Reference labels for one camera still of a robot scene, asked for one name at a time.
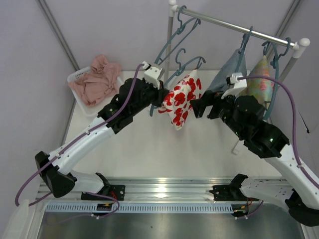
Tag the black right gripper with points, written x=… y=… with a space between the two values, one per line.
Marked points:
x=212 y=105

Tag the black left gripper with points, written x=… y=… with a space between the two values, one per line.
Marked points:
x=157 y=95

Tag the red poppy print skirt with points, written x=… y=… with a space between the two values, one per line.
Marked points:
x=177 y=102

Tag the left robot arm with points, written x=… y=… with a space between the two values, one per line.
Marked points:
x=57 y=167

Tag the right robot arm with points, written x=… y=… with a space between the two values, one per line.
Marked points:
x=243 y=115

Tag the teal hanger with blue garment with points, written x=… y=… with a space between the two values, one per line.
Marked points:
x=243 y=49

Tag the teal hanger with floral garment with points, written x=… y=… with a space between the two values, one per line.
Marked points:
x=273 y=87

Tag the light blue fleece garment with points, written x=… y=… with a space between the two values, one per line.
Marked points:
x=235 y=64

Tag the pink crumpled garment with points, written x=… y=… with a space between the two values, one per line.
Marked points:
x=100 y=83

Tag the white plastic laundry basket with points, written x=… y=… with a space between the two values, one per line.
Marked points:
x=88 y=111

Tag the pastel floral garment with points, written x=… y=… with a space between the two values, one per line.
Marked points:
x=258 y=87

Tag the silver clothes rack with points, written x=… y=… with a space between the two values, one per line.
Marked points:
x=298 y=47

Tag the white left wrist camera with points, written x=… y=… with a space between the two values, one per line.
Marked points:
x=153 y=74

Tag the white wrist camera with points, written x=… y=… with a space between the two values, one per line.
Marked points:
x=235 y=85
x=153 y=74

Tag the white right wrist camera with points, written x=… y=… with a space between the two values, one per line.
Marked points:
x=235 y=85

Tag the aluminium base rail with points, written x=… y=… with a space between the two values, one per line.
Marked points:
x=158 y=190

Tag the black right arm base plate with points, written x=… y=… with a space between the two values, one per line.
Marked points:
x=227 y=193

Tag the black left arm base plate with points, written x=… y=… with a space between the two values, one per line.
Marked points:
x=114 y=191

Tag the white slotted cable duct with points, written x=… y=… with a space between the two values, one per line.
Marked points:
x=140 y=208

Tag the grey corner frame post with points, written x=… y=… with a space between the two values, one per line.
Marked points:
x=48 y=15

